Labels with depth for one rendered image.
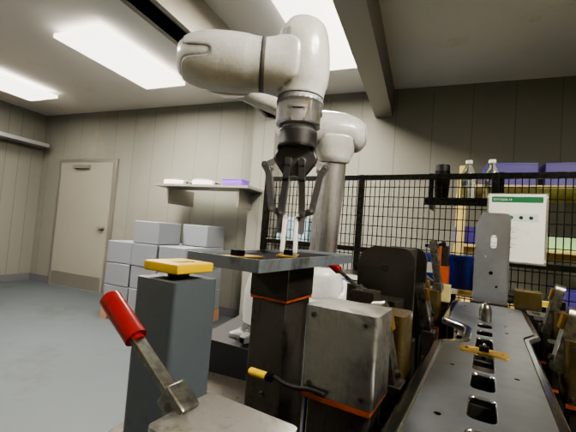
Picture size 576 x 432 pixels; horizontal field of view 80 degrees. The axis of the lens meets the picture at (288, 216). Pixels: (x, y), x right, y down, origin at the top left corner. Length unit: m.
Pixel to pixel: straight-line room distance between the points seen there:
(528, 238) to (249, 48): 1.47
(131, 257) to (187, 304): 4.04
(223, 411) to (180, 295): 0.15
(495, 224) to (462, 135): 2.84
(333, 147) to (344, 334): 0.83
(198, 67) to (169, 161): 4.89
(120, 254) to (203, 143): 1.92
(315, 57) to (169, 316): 0.50
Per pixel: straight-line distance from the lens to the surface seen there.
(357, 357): 0.47
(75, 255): 6.76
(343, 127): 1.22
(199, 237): 4.32
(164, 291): 0.42
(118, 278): 4.61
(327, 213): 1.22
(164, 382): 0.33
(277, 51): 0.68
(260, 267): 0.47
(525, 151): 4.35
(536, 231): 1.82
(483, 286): 1.54
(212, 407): 0.33
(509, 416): 0.57
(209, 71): 0.69
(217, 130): 5.18
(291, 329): 0.65
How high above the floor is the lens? 1.21
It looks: 3 degrees up
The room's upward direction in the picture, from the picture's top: 4 degrees clockwise
